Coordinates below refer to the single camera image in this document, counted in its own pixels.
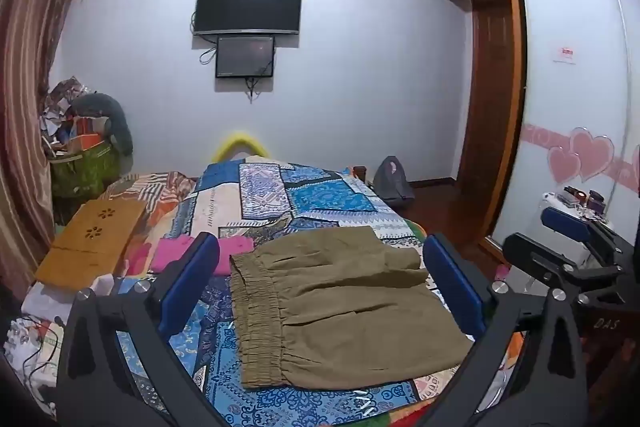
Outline wooden lap table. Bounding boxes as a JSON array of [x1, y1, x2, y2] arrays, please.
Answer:
[[35, 199, 149, 294]]

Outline white cloth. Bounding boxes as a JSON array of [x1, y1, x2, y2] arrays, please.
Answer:
[[4, 271, 117, 408]]

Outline grey backpack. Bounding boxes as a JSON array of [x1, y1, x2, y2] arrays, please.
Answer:
[[372, 155, 415, 208]]

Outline pile of printed bags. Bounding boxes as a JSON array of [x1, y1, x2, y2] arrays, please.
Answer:
[[39, 76, 106, 155]]

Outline blue patchwork bed blanket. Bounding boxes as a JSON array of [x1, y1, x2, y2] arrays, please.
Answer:
[[112, 161, 521, 427]]

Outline brown striped curtain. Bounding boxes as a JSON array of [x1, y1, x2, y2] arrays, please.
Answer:
[[0, 0, 95, 290]]

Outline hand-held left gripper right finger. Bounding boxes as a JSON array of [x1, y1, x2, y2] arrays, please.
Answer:
[[415, 233, 587, 427]]

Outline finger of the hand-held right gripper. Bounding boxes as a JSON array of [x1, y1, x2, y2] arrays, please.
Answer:
[[541, 206, 632, 258], [501, 232, 623, 295]]

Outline olive green pants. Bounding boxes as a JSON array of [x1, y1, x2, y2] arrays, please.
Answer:
[[229, 225, 475, 390]]

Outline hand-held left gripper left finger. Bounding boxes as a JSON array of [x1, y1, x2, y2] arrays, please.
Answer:
[[55, 232, 231, 427]]

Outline white cabinet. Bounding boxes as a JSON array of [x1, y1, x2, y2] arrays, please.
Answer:
[[537, 188, 613, 268]]

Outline small black wall monitor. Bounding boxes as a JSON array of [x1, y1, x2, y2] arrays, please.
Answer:
[[215, 35, 277, 80]]

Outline black wall television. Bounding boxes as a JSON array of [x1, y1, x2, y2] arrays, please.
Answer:
[[193, 0, 304, 36]]

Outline orange striped quilt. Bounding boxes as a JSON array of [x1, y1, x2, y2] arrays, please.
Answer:
[[99, 171, 197, 233]]

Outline folded pink cloth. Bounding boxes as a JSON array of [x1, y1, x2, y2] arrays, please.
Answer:
[[151, 234, 255, 277]]

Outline grey plush pillow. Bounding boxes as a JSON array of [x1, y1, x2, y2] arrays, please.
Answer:
[[75, 92, 135, 156]]

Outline yellow hoop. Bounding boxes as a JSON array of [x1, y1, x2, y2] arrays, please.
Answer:
[[212, 131, 272, 164]]

